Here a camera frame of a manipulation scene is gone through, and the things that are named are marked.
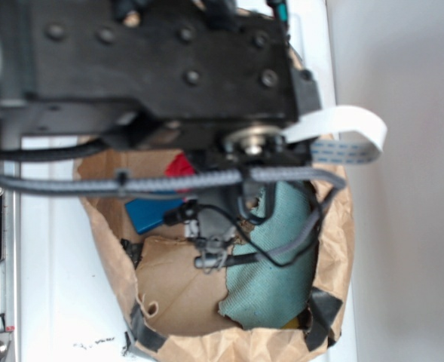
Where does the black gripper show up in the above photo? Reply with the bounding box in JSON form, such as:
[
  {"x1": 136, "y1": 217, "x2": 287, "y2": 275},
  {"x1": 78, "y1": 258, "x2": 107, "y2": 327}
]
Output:
[{"x1": 24, "y1": 1, "x2": 320, "y2": 152}]

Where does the red paper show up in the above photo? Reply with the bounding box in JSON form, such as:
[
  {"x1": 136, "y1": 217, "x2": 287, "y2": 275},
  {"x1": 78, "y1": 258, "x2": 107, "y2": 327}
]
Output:
[{"x1": 164, "y1": 152, "x2": 196, "y2": 204}]

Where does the robot arm with black wrist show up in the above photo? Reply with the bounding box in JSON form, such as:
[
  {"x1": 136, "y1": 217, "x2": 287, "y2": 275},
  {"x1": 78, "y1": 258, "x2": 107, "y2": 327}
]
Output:
[{"x1": 0, "y1": 1, "x2": 320, "y2": 167}]

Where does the blue rectangular block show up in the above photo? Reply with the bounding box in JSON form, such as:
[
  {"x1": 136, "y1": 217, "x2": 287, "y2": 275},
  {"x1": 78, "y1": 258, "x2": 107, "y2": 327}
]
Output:
[{"x1": 124, "y1": 193, "x2": 185, "y2": 235}]

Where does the teal woven cloth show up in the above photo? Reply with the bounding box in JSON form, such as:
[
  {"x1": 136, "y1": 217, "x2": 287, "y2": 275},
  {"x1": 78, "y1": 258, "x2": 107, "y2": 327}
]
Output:
[{"x1": 219, "y1": 182, "x2": 317, "y2": 330}]

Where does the brown paper bag bin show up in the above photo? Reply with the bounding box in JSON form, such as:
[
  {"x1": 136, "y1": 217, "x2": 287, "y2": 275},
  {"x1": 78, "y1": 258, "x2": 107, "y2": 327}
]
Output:
[{"x1": 72, "y1": 7, "x2": 357, "y2": 362}]

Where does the white flat ribbon cable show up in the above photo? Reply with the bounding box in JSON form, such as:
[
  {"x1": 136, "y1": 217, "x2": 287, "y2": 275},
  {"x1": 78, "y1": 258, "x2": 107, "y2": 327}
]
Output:
[{"x1": 281, "y1": 105, "x2": 388, "y2": 165}]

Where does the grey braided cable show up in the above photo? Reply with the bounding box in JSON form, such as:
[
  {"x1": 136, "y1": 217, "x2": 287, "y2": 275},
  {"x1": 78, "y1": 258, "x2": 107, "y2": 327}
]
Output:
[{"x1": 0, "y1": 165, "x2": 347, "y2": 267}]

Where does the aluminium extrusion rail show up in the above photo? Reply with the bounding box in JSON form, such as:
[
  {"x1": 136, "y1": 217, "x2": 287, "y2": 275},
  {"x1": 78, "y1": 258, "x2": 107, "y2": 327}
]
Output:
[{"x1": 0, "y1": 186, "x2": 20, "y2": 361}]

